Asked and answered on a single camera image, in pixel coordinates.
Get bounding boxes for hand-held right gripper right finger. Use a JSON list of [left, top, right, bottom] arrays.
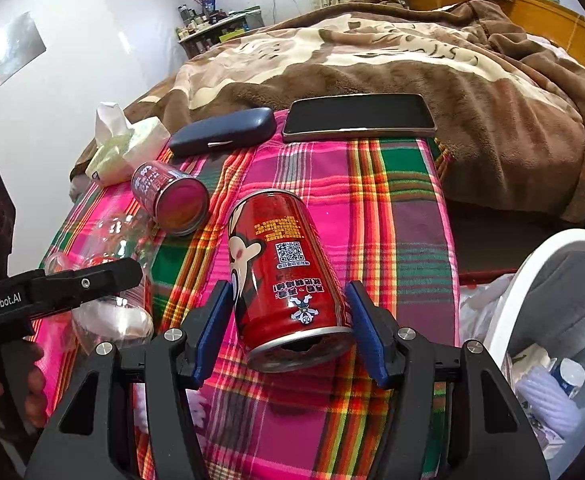
[[345, 280, 550, 480]]

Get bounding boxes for black smartphone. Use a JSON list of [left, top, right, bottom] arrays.
[[282, 93, 436, 143]]

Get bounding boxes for dark blue glasses case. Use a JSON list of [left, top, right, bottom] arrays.
[[168, 107, 276, 157]]

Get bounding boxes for lavender ridged plastic bottle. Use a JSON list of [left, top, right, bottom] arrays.
[[515, 365, 583, 436]]

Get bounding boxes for tissue pack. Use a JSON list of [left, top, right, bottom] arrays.
[[85, 102, 172, 187]]

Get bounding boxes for white round waste bin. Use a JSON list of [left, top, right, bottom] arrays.
[[459, 228, 585, 480]]

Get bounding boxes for maroon drink can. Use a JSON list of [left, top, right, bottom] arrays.
[[131, 161, 210, 237]]

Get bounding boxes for brown printed blanket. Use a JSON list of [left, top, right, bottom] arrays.
[[70, 0, 585, 226]]

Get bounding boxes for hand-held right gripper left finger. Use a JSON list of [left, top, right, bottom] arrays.
[[25, 280, 233, 480]]

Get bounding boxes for wooden headboard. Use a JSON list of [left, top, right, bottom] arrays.
[[502, 0, 585, 91]]

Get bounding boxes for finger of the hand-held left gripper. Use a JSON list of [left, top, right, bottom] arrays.
[[28, 259, 144, 312]]

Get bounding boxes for clear plastic bottle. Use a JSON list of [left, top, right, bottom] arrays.
[[46, 215, 154, 356]]

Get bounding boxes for silver wall poster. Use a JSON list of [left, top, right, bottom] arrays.
[[0, 11, 47, 86]]

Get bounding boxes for blue label plastic bottle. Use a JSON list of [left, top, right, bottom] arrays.
[[549, 357, 585, 401]]

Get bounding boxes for clear plastic bin liner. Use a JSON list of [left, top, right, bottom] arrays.
[[459, 280, 515, 341]]

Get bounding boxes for red cartoon drink can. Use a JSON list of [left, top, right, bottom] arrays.
[[228, 189, 358, 373]]

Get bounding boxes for plaid cloth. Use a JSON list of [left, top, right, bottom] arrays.
[[32, 135, 465, 480]]

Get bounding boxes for cluttered dresser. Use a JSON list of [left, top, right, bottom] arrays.
[[176, 0, 266, 58]]

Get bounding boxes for person's left hand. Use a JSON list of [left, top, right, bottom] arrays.
[[21, 342, 49, 428]]

